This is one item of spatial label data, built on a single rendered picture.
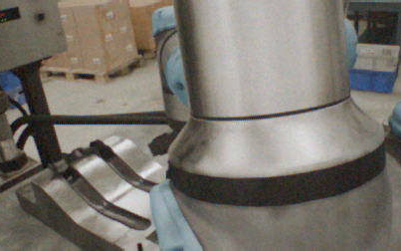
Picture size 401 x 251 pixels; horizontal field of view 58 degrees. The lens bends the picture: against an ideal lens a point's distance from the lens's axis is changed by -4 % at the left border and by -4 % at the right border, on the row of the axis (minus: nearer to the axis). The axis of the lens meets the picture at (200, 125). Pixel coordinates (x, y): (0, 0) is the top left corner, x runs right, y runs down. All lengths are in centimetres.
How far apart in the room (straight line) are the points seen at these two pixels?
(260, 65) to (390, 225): 10
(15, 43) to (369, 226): 133
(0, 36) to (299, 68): 128
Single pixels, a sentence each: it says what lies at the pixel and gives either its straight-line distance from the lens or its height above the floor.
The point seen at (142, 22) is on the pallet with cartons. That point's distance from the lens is 533.
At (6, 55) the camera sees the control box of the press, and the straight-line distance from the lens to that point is 141.
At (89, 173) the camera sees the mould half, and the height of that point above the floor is 92.
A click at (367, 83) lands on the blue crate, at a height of 8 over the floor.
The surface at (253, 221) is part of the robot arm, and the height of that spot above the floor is 126.
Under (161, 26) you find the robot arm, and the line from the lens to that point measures 49.
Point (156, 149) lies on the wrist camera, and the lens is 63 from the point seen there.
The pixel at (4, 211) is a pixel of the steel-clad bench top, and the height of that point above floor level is 80.
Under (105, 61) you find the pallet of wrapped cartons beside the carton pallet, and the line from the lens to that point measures 464.
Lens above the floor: 137
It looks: 25 degrees down
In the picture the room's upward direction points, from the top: 6 degrees counter-clockwise
